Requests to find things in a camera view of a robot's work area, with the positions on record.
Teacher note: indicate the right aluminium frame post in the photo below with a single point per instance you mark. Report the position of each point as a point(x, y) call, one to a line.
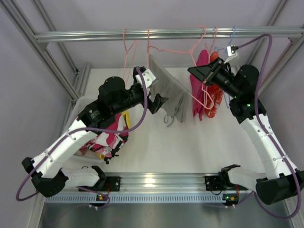
point(277, 17)

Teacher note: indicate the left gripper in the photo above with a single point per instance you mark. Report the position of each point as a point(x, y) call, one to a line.
point(149, 101)

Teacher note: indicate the pink patterned trousers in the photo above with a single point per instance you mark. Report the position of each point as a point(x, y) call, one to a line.
point(109, 140)

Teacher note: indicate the orange trousers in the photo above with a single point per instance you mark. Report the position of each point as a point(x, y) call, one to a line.
point(215, 97)

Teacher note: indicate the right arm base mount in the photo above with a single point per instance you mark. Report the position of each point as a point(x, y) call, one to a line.
point(214, 183)

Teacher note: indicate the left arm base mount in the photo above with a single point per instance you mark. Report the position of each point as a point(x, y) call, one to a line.
point(110, 183)

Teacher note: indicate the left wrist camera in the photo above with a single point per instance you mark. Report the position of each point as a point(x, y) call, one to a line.
point(141, 74)

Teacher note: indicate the aluminium frame post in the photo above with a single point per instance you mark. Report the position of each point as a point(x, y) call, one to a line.
point(277, 17)
point(19, 19)

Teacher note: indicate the aluminium front rail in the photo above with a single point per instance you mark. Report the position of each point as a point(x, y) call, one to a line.
point(160, 182)

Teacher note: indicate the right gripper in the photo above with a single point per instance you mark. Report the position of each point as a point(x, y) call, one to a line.
point(209, 73)

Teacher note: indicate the magenta trousers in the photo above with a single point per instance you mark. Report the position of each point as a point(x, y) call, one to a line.
point(196, 86)

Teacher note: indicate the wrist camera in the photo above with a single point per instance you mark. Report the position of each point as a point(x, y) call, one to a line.
point(232, 52)
point(141, 74)

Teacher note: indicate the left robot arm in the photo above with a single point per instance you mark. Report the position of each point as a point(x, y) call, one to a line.
point(46, 170)

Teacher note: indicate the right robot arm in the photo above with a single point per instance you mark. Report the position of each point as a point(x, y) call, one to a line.
point(278, 181)

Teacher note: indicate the grey trousers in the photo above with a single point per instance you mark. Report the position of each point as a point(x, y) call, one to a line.
point(167, 86)

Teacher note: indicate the aluminium hanging rail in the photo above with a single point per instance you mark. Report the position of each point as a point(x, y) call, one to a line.
point(177, 33)

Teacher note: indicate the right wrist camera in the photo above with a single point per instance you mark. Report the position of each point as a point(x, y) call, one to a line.
point(232, 52)

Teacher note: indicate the white plastic basket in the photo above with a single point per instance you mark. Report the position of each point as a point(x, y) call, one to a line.
point(80, 104)

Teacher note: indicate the slotted cable duct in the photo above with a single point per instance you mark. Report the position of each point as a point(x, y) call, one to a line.
point(138, 198)

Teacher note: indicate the yellow trousers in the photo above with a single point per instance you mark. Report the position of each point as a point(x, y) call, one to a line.
point(127, 118)

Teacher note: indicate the left aluminium frame post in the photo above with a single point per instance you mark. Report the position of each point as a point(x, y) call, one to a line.
point(19, 19)

